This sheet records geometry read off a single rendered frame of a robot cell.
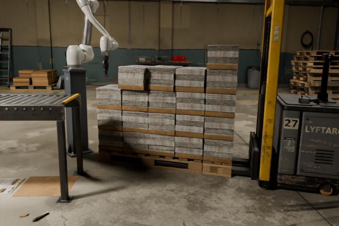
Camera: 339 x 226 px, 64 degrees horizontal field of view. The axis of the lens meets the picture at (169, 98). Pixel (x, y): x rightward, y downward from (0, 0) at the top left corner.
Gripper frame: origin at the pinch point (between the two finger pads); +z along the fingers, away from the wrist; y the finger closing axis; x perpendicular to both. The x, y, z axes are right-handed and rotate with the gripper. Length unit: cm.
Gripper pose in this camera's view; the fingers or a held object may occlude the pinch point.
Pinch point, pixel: (105, 74)
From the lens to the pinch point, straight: 313.5
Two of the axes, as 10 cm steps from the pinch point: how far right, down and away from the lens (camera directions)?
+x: -9.7, -0.6, 2.3
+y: 2.4, -1.6, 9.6
